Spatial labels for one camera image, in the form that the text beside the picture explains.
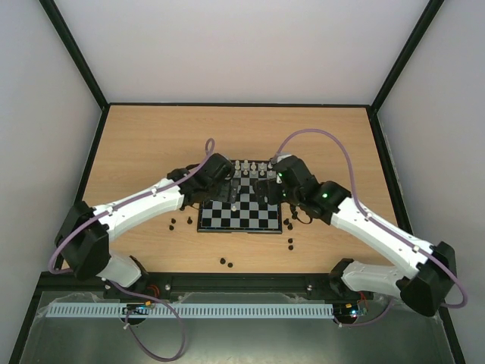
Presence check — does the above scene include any black aluminium front rail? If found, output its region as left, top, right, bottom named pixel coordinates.
left=37, top=271, right=440, bottom=300

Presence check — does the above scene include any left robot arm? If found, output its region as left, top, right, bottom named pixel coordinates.
left=55, top=153, right=235, bottom=288

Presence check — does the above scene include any black and silver chessboard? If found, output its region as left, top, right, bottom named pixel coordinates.
left=197, top=159, right=283, bottom=234

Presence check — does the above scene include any light blue slotted cable duct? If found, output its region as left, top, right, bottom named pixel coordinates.
left=45, top=303, right=334, bottom=319

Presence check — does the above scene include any left circuit board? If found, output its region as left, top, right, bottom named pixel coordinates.
left=120, top=301, right=156, bottom=315

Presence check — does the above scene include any circuit board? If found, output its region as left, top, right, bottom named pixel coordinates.
left=120, top=301, right=156, bottom=315
left=334, top=300, right=369, bottom=318

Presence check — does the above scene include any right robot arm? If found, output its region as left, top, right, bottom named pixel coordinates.
left=253, top=155, right=457, bottom=317

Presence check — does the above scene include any right circuit board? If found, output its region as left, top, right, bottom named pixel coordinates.
left=334, top=300, right=369, bottom=318

